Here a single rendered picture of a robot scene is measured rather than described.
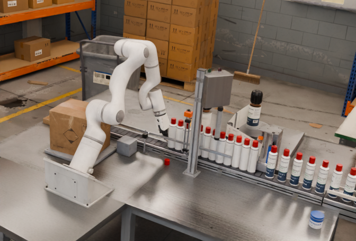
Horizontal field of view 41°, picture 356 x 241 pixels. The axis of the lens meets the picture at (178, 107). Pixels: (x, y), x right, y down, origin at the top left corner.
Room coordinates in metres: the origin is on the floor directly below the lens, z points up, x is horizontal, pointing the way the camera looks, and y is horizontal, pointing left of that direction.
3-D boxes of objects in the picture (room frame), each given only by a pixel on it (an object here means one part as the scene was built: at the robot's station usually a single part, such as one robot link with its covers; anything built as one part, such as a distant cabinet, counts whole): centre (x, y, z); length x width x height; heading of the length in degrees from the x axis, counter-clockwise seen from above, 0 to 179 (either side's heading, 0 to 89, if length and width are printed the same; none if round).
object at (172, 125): (2.81, 0.02, 0.98); 0.05 x 0.05 x 0.20
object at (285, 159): (2.50, -0.65, 0.98); 0.05 x 0.05 x 0.20
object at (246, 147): (2.60, -0.43, 0.98); 0.05 x 0.05 x 0.20
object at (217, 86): (2.62, -0.20, 1.38); 0.17 x 0.10 x 0.19; 120
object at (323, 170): (2.40, -0.85, 0.98); 0.05 x 0.05 x 0.20
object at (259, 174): (2.74, -0.14, 0.86); 1.65 x 0.08 x 0.04; 65
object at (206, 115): (3.02, -0.19, 1.03); 0.09 x 0.09 x 0.30
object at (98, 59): (5.36, 0.81, 0.48); 0.89 x 0.63 x 0.96; 170
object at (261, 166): (2.64, -0.56, 1.01); 0.14 x 0.13 x 0.26; 65
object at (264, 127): (2.65, -0.56, 1.14); 0.14 x 0.11 x 0.01; 65
